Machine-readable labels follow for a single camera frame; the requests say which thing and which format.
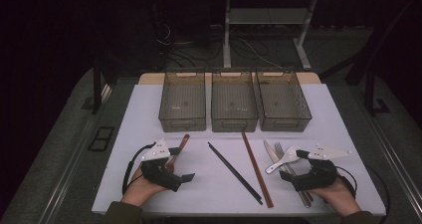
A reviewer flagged brown wooden spoon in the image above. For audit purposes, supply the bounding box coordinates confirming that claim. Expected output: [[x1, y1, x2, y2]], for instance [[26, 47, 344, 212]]
[[164, 133, 191, 174]]

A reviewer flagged steel fork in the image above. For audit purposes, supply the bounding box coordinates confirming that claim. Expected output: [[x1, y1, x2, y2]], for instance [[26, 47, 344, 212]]
[[274, 141, 315, 202]]

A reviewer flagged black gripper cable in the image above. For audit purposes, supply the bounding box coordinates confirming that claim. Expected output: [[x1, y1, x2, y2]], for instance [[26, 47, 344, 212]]
[[334, 165, 391, 224], [121, 141, 157, 195]]

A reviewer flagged smoky transparent plastic bin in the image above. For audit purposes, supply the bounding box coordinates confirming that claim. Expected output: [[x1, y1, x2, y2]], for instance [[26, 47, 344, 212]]
[[210, 68, 260, 133], [253, 68, 313, 132], [158, 68, 207, 133]]

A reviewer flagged person's left hand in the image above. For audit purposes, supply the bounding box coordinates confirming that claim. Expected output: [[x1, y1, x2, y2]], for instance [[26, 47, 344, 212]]
[[120, 167, 167, 208]]

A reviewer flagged black chopstick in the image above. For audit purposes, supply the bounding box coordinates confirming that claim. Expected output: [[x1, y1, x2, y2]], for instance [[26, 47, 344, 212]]
[[207, 141, 263, 206], [208, 141, 264, 205]]

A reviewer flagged metal floor rail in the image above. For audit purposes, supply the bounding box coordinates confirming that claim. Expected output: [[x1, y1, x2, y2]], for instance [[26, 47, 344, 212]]
[[43, 115, 98, 224], [364, 113, 422, 215]]

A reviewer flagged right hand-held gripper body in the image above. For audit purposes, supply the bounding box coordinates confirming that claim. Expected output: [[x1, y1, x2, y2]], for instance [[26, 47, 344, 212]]
[[291, 142, 353, 192]]

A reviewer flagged black rectangular floor frame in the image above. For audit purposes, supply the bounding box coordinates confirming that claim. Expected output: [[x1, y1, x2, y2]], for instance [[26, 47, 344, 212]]
[[88, 125, 115, 152]]

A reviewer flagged tangle of floor cables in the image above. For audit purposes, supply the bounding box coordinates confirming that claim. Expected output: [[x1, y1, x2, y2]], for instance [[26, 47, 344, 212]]
[[155, 21, 277, 69]]

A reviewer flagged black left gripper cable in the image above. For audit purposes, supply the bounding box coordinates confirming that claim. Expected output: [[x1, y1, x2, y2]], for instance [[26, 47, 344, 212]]
[[121, 141, 157, 195]]

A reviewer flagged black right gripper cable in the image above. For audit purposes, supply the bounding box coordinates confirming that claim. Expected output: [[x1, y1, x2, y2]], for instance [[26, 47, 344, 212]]
[[334, 165, 391, 224]]

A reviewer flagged grey metal desk frame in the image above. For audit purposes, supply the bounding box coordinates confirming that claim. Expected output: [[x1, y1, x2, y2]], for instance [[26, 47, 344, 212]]
[[210, 0, 367, 72]]

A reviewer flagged black metal stand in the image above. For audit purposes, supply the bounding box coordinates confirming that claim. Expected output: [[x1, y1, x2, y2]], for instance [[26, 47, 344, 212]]
[[364, 68, 392, 117], [92, 59, 113, 115]]

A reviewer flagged person's right hand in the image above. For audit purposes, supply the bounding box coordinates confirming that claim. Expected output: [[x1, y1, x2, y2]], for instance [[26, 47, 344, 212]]
[[308, 178, 362, 217]]

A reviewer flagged white ceramic spoon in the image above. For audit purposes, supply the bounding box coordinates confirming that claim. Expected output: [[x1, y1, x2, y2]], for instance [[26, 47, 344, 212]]
[[264, 145, 302, 175]]

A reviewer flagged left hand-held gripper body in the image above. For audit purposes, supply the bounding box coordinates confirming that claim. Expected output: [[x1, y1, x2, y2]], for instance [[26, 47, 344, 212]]
[[140, 138, 183, 192]]

